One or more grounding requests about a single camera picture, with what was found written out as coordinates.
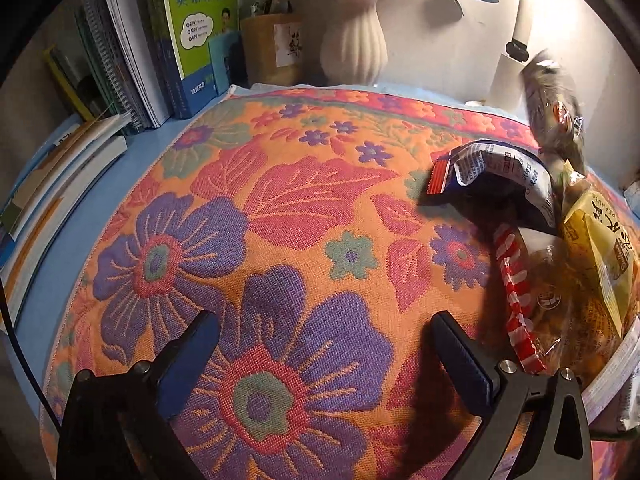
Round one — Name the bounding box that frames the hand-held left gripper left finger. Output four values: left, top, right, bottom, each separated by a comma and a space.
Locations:
56, 310, 222, 480

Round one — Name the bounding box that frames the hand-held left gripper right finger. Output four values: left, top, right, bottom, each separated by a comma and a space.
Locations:
430, 311, 593, 480

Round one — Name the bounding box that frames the red striped clear bread packet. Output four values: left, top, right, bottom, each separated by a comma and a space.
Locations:
492, 222, 591, 376

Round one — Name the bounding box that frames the ribbed glass plate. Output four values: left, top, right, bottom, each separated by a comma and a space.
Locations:
582, 320, 640, 436

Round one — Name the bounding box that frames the yellow peanut packet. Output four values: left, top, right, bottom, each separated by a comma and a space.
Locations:
560, 175, 640, 341

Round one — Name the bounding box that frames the dark blue white snack packet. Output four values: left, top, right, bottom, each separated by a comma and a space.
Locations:
427, 140, 558, 233

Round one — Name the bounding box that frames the brown clear snack packet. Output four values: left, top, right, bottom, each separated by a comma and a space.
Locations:
520, 50, 588, 171

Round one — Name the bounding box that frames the floral woven cloth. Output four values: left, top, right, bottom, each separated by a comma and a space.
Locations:
40, 87, 640, 480

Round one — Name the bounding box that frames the stack of flat books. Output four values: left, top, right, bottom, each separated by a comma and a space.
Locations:
0, 135, 128, 336

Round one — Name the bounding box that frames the thin flat book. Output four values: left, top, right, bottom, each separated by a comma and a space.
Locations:
0, 115, 128, 241

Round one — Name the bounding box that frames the white desk lamp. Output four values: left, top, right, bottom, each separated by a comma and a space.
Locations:
492, 0, 551, 106

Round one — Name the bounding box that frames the small blue card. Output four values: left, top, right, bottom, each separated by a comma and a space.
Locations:
207, 30, 248, 96

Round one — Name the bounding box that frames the yellow edged book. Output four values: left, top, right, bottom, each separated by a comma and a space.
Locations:
42, 45, 96, 123

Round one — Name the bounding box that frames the spiral bound notebook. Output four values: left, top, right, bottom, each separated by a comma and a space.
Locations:
75, 0, 138, 133

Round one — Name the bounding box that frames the white paper binder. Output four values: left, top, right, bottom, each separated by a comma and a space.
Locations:
99, 0, 171, 128

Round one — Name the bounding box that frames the wooden pen holder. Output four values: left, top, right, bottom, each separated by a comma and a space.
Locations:
240, 0, 306, 88

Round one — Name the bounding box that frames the white ribbed vase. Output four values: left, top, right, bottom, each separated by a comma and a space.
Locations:
320, 0, 388, 88

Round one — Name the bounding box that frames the bunch of pens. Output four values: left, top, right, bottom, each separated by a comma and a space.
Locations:
250, 0, 296, 18

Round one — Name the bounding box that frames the black cable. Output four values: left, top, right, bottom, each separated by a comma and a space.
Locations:
0, 280, 63, 431

